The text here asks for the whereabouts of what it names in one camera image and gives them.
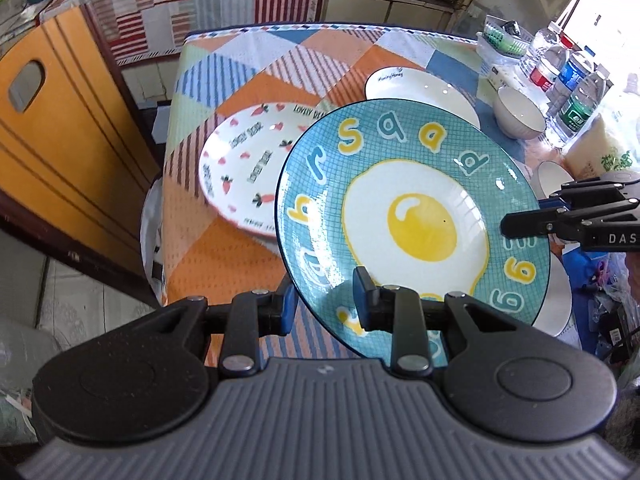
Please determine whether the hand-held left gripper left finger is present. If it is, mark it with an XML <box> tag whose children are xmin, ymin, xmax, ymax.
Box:
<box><xmin>148</xmin><ymin>278</ymin><xmax>299</xmax><ymax>379</ymax></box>

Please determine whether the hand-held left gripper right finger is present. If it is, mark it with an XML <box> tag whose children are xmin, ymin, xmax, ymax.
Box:
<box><xmin>352</xmin><ymin>266</ymin><xmax>516</xmax><ymax>379</ymax></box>

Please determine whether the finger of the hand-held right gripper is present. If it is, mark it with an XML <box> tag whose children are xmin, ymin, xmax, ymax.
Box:
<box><xmin>549</xmin><ymin>180</ymin><xmax>640</xmax><ymax>205</ymax></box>
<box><xmin>501</xmin><ymin>199</ymin><xmax>640</xmax><ymax>237</ymax></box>

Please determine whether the white bowl with dark rim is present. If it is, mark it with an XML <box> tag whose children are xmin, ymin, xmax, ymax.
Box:
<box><xmin>536</xmin><ymin>160</ymin><xmax>576</xmax><ymax>202</ymax></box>

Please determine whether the blue fried egg plate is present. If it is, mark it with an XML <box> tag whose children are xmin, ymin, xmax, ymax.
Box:
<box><xmin>274</xmin><ymin>99</ymin><xmax>552</xmax><ymax>359</ymax></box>

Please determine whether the white carrot print plate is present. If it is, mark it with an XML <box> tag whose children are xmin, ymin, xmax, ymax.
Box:
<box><xmin>198</xmin><ymin>101</ymin><xmax>346</xmax><ymax>239</ymax></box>

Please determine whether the clear bag of rice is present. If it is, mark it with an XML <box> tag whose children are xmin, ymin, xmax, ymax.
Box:
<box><xmin>562</xmin><ymin>105</ymin><xmax>640</xmax><ymax>182</ymax></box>

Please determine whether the blue plastic bag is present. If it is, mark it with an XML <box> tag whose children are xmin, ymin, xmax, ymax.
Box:
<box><xmin>562</xmin><ymin>247</ymin><xmax>640</xmax><ymax>361</ymax></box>

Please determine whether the green label water bottle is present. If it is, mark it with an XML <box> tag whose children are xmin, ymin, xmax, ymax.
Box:
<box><xmin>545</xmin><ymin>67</ymin><xmax>612</xmax><ymax>147</ymax></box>

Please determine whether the white plate under blue plate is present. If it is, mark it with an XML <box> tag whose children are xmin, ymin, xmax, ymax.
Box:
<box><xmin>532</xmin><ymin>255</ymin><xmax>574</xmax><ymax>338</ymax></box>

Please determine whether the cream white bowl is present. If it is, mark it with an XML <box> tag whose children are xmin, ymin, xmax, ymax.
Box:
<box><xmin>494</xmin><ymin>86</ymin><xmax>547</xmax><ymax>140</ymax></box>

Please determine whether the blue label water bottle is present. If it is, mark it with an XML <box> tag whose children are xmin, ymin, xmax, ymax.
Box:
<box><xmin>547</xmin><ymin>35</ymin><xmax>597</xmax><ymax>111</ymax></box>

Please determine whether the red label water bottle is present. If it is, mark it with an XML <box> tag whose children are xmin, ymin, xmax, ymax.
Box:
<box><xmin>520</xmin><ymin>22</ymin><xmax>566</xmax><ymax>93</ymax></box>

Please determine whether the plain white plate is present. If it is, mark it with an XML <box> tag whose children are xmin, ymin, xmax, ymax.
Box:
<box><xmin>364</xmin><ymin>66</ymin><xmax>482</xmax><ymax>133</ymax></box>

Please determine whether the white plastic basket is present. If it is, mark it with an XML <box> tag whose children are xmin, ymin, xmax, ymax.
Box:
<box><xmin>475</xmin><ymin>15</ymin><xmax>536</xmax><ymax>59</ymax></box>

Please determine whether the patchwork tablecloth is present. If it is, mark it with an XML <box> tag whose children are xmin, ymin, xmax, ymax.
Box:
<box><xmin>142</xmin><ymin>22</ymin><xmax>591</xmax><ymax>368</ymax></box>

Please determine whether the cream kitchen cabinet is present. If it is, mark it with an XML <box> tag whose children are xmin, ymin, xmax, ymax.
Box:
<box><xmin>320</xmin><ymin>0</ymin><xmax>462</xmax><ymax>32</ymax></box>

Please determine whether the wooden chair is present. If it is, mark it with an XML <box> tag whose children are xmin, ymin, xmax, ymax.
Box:
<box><xmin>0</xmin><ymin>5</ymin><xmax>166</xmax><ymax>307</ymax></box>

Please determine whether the striped counter cloth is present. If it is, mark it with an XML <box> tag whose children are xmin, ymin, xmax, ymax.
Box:
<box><xmin>40</xmin><ymin>0</ymin><xmax>327</xmax><ymax>67</ymax></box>

